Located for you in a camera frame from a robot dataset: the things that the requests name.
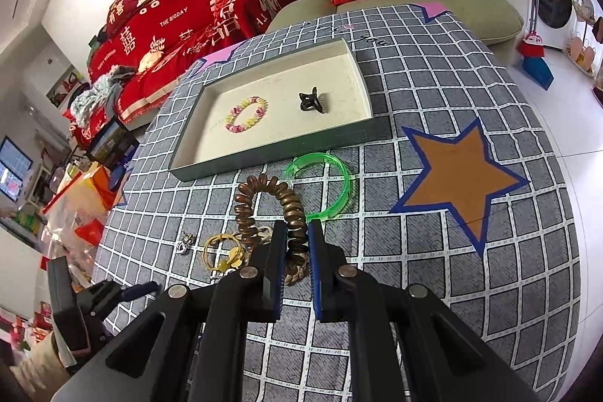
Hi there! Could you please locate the red wall photo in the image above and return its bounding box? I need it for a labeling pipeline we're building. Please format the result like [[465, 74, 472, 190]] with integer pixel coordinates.
[[47, 65, 84, 108]]

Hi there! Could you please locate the grey-green shallow tray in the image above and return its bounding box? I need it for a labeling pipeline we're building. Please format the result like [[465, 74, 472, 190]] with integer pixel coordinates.
[[168, 37, 375, 182]]

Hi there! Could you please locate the pile of grey clothes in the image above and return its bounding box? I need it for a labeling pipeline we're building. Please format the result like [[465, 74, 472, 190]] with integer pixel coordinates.
[[68, 70, 135, 130]]

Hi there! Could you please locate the beige braided hair tie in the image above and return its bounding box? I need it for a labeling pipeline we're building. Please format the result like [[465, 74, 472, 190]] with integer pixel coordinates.
[[282, 251, 312, 287]]

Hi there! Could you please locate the blue dustpan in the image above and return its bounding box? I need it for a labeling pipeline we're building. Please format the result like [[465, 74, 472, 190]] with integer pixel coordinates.
[[522, 56, 556, 91]]

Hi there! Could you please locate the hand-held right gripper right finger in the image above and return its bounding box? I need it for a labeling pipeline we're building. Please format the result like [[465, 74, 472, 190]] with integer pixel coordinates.
[[308, 220, 542, 402]]

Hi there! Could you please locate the red lettered pillow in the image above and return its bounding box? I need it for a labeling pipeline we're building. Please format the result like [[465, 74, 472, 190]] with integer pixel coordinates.
[[106, 0, 148, 38]]

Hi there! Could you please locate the brown spiral hair tie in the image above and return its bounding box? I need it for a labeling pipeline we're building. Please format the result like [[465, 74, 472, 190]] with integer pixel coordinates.
[[233, 175, 309, 264]]

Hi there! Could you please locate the pastel spiral bracelet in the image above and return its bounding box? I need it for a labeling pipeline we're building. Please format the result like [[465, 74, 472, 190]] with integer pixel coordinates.
[[225, 96, 268, 133]]

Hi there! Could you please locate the person's left forearm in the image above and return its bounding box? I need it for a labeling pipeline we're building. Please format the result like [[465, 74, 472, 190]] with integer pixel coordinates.
[[9, 331, 71, 400]]

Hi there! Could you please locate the silver star hair clip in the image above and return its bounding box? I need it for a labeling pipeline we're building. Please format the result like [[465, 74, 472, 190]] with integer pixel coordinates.
[[210, 267, 237, 285]]

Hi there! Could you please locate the yellow hair tie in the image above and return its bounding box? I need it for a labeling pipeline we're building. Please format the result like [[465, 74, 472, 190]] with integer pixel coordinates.
[[202, 232, 248, 275]]

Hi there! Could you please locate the green plastic bangle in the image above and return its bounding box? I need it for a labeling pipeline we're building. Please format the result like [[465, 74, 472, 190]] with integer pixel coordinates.
[[283, 151, 354, 221]]

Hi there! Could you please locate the red printed blanket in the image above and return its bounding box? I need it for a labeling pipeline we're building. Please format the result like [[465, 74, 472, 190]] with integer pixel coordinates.
[[87, 0, 307, 130]]

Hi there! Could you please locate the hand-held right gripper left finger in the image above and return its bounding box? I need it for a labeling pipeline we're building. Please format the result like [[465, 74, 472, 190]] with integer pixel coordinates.
[[57, 220, 289, 402]]

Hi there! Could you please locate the dark printed box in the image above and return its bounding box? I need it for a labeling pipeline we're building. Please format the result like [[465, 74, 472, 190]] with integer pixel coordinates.
[[87, 117, 139, 170]]

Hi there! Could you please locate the grey checked tablecloth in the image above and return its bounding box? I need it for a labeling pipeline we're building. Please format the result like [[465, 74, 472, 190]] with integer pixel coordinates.
[[92, 2, 582, 402]]

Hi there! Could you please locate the black hair claw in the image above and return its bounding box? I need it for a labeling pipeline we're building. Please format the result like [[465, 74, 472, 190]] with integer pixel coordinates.
[[298, 87, 327, 115]]

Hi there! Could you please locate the orange gift box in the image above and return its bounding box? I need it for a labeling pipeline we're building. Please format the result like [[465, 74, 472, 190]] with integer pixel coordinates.
[[75, 164, 118, 217]]

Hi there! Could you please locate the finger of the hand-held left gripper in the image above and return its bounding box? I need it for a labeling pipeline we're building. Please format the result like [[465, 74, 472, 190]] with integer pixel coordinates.
[[121, 281, 161, 302]]

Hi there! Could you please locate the red broom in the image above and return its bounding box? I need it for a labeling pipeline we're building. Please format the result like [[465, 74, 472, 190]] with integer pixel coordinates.
[[516, 0, 546, 59]]

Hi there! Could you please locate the window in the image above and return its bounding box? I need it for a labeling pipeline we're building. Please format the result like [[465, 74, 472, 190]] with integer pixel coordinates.
[[0, 136, 34, 202]]

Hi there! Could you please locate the rack of slippers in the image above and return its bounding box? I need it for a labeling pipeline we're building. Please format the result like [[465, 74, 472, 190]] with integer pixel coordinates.
[[563, 30, 603, 79]]

